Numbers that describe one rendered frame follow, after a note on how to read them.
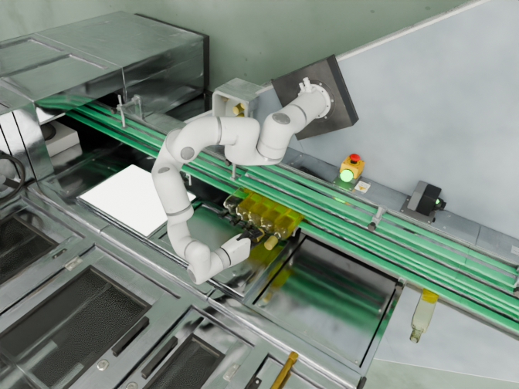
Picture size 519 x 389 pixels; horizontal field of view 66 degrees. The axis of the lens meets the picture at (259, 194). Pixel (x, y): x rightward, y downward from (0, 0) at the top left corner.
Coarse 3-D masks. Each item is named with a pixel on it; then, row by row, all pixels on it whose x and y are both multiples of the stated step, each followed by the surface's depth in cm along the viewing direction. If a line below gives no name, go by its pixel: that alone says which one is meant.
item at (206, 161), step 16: (96, 112) 200; (128, 128) 191; (144, 128) 192; (160, 144) 182; (208, 160) 176; (224, 176) 168; (240, 176) 169; (256, 192) 163; (368, 240) 145; (400, 256) 140; (432, 272) 136; (464, 288) 132; (496, 304) 129
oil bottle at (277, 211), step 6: (276, 204) 159; (270, 210) 156; (276, 210) 156; (282, 210) 156; (264, 216) 153; (270, 216) 153; (276, 216) 153; (264, 222) 151; (270, 222) 150; (270, 228) 151
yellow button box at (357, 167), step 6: (348, 156) 154; (342, 162) 150; (348, 162) 150; (354, 162) 150; (360, 162) 151; (342, 168) 151; (348, 168) 149; (354, 168) 148; (360, 168) 149; (354, 174) 149; (360, 174) 154; (354, 180) 150
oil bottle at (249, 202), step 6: (252, 192) 164; (246, 198) 160; (252, 198) 160; (258, 198) 161; (240, 204) 157; (246, 204) 158; (252, 204) 158; (240, 210) 155; (246, 210) 155; (246, 216) 156
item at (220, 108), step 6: (216, 96) 166; (228, 96) 161; (234, 96) 160; (216, 102) 168; (222, 102) 171; (228, 102) 172; (234, 102) 170; (240, 102) 159; (216, 108) 170; (222, 108) 173; (228, 108) 174; (246, 108) 159; (216, 114) 171; (222, 114) 175; (228, 114) 176; (234, 114) 174; (246, 114) 161
